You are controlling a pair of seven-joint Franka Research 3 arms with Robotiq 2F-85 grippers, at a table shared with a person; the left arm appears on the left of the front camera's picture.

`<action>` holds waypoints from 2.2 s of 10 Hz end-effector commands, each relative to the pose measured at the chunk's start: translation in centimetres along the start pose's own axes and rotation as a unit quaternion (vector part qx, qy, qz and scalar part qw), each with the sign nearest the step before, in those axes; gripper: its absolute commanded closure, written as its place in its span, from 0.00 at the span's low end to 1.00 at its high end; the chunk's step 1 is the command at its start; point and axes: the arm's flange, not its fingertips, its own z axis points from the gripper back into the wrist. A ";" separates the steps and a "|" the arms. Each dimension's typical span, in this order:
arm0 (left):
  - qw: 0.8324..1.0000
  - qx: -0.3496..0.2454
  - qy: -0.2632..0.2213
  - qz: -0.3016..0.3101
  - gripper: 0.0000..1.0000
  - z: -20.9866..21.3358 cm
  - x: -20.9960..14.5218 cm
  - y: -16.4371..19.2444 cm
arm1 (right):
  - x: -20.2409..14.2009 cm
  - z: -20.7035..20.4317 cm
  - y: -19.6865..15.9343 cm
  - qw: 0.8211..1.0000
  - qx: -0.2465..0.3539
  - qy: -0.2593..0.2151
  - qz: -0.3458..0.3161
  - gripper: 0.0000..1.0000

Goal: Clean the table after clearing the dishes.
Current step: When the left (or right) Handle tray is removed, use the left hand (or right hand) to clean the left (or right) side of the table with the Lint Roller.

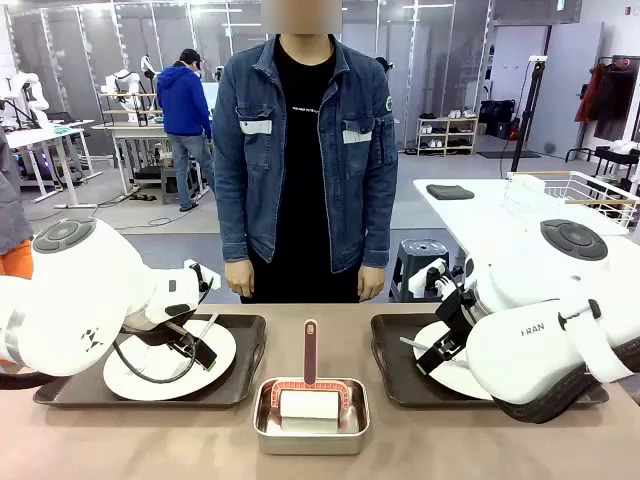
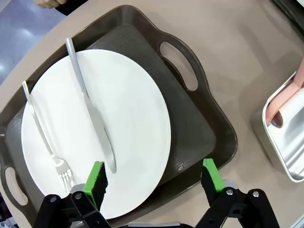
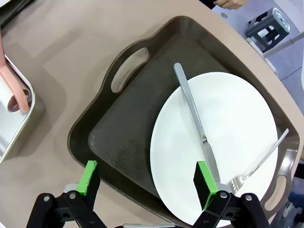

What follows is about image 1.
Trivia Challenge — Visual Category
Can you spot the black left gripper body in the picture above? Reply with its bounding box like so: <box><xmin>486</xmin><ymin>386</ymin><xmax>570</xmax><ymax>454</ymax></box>
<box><xmin>122</xmin><ymin>304</ymin><xmax>201</xmax><ymax>347</ymax></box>

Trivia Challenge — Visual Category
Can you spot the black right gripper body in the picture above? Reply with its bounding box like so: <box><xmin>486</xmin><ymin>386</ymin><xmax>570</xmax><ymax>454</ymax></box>
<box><xmin>434</xmin><ymin>288</ymin><xmax>485</xmax><ymax>347</ymax></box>

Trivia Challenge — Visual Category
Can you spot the white round plate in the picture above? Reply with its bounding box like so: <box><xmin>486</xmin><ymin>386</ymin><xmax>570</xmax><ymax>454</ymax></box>
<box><xmin>103</xmin><ymin>319</ymin><xmax>237</xmax><ymax>401</ymax></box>
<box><xmin>412</xmin><ymin>320</ymin><xmax>496</xmax><ymax>401</ymax></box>

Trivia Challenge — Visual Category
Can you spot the dark brown serving tray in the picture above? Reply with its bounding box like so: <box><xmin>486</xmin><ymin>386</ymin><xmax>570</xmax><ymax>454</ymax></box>
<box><xmin>33</xmin><ymin>313</ymin><xmax>268</xmax><ymax>410</ymax></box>
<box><xmin>370</xmin><ymin>313</ymin><xmax>610</xmax><ymax>410</ymax></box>

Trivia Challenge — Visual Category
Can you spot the person's right forearm denim sleeve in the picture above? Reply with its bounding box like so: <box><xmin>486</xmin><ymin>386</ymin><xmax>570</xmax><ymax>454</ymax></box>
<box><xmin>213</xmin><ymin>159</ymin><xmax>259</xmax><ymax>265</ymax></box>

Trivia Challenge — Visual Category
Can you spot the person's left forearm denim sleeve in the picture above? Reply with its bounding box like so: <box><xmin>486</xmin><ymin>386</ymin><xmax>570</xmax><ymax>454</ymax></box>
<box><xmin>355</xmin><ymin>159</ymin><xmax>400</xmax><ymax>272</ymax></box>

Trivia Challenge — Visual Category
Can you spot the person's right hand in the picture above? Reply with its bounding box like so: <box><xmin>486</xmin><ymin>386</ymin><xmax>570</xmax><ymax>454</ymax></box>
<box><xmin>224</xmin><ymin>259</ymin><xmax>255</xmax><ymax>297</ymax></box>

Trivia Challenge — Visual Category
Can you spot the person's left hand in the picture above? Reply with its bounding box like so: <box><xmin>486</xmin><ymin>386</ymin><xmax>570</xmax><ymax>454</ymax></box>
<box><xmin>357</xmin><ymin>266</ymin><xmax>386</xmax><ymax>302</ymax></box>

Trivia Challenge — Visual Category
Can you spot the grey plastic stool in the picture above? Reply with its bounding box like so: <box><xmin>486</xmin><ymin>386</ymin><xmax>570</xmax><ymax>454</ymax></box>
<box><xmin>388</xmin><ymin>238</ymin><xmax>451</xmax><ymax>304</ymax></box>

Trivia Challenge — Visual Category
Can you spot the white table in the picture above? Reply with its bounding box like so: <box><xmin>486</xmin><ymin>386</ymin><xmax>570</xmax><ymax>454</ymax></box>
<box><xmin>413</xmin><ymin>177</ymin><xmax>640</xmax><ymax>281</ymax></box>

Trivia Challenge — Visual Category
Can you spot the folded dark grey cloth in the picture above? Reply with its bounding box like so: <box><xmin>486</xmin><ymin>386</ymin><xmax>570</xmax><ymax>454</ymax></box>
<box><xmin>426</xmin><ymin>183</ymin><xmax>475</xmax><ymax>201</ymax></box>

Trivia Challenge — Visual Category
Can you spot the rectangular steel tin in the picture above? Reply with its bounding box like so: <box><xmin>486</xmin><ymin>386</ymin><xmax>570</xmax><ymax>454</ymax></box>
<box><xmin>252</xmin><ymin>377</ymin><xmax>371</xmax><ymax>456</ymax></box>

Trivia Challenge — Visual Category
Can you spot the square grey stool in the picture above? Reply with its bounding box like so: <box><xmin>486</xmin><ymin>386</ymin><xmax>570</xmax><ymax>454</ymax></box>
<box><xmin>159</xmin><ymin>167</ymin><xmax>181</xmax><ymax>205</ymax></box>

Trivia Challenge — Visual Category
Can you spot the wooden shoe rack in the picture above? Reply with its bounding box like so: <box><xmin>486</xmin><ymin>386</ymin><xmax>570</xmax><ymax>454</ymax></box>
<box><xmin>416</xmin><ymin>108</ymin><xmax>479</xmax><ymax>157</ymax></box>

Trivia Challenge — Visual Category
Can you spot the person in denim jacket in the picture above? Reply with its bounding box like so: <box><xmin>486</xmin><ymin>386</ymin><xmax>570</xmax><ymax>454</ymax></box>
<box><xmin>212</xmin><ymin>33</ymin><xmax>400</xmax><ymax>305</ymax></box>

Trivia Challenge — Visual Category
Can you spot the black tripod stand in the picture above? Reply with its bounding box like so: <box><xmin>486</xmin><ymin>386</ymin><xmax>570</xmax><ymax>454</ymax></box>
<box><xmin>508</xmin><ymin>56</ymin><xmax>549</xmax><ymax>174</ymax></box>

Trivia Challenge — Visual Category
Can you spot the black utility cart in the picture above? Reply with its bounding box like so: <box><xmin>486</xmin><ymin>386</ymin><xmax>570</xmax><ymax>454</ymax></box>
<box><xmin>564</xmin><ymin>142</ymin><xmax>640</xmax><ymax>175</ymax></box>

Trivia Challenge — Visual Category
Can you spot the person in blue hoodie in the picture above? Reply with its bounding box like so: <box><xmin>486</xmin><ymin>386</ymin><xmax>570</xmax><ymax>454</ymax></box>
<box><xmin>156</xmin><ymin>48</ymin><xmax>216</xmax><ymax>212</ymax></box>

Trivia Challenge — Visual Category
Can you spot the white desk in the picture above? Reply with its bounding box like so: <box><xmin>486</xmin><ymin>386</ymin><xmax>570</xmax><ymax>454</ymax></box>
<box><xmin>3</xmin><ymin>119</ymin><xmax>104</xmax><ymax>209</ymax></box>

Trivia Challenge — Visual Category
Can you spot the white humanoid robot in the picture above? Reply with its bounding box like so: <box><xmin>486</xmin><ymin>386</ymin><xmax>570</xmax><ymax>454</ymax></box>
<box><xmin>103</xmin><ymin>69</ymin><xmax>143</xmax><ymax>124</ymax></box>

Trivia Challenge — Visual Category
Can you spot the coat rack with dark coats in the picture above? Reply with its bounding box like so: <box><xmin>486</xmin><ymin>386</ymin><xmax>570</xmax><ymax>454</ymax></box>
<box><xmin>574</xmin><ymin>55</ymin><xmax>640</xmax><ymax>142</ymax></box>

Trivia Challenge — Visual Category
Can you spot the thin black cable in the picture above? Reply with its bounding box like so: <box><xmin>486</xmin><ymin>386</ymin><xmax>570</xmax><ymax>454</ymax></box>
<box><xmin>112</xmin><ymin>338</ymin><xmax>197</xmax><ymax>385</ymax></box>

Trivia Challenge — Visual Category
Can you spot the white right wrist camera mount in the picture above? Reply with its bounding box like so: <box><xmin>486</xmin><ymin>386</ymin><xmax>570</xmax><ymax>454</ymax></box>
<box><xmin>407</xmin><ymin>257</ymin><xmax>451</xmax><ymax>301</ymax></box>

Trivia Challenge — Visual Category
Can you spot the black braided cable sleeve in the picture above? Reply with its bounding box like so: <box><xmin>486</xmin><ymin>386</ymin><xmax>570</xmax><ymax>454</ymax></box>
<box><xmin>0</xmin><ymin>370</ymin><xmax>57</xmax><ymax>392</ymax></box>
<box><xmin>492</xmin><ymin>344</ymin><xmax>640</xmax><ymax>425</ymax></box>

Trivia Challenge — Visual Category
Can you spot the white wire dish rack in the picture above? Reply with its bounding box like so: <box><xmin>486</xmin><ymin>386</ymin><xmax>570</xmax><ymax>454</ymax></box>
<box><xmin>501</xmin><ymin>170</ymin><xmax>640</xmax><ymax>229</ymax></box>

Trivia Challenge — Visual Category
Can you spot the white workbench with wooden frame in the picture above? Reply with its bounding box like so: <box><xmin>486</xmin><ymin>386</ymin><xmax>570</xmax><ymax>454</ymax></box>
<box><xmin>92</xmin><ymin>91</ymin><xmax>169</xmax><ymax>197</ymax></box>

